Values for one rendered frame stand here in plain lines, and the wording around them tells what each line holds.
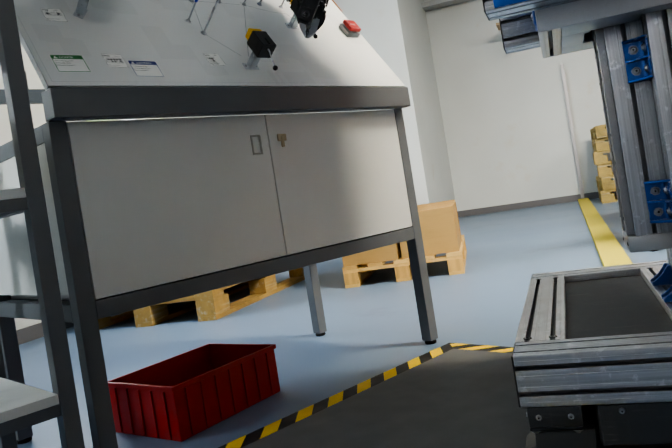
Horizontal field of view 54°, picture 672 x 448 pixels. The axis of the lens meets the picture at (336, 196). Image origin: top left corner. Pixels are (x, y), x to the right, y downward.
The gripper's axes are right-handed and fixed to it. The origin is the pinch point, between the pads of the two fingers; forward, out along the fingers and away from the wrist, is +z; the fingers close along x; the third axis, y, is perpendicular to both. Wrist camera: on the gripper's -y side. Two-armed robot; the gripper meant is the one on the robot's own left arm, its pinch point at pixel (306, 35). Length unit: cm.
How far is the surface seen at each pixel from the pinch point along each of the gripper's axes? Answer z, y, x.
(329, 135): 13.5, -24.4, -16.6
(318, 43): 6.3, 5.9, -3.2
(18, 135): -23, -86, 39
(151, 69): -16, -50, 27
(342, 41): 10.5, 15.9, -9.5
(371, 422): 22, -101, -50
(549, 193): 458, 420, -262
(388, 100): 13.5, -1.5, -30.3
